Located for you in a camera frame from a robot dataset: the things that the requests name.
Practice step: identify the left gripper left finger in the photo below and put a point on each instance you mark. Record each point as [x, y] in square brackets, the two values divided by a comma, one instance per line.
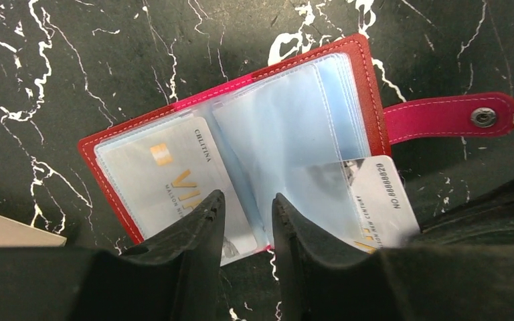
[173, 275]

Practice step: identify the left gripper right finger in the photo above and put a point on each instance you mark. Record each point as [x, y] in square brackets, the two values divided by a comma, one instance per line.
[323, 278]

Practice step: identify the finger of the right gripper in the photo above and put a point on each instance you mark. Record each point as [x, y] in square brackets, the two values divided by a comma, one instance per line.
[487, 220]

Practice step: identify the silver VIP card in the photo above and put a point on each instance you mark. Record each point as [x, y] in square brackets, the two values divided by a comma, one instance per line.
[362, 202]
[163, 171]

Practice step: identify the red card holder wallet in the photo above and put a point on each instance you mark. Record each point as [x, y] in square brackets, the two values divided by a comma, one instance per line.
[319, 107]

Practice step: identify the orange book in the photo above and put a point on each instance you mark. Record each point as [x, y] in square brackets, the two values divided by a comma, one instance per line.
[16, 234]

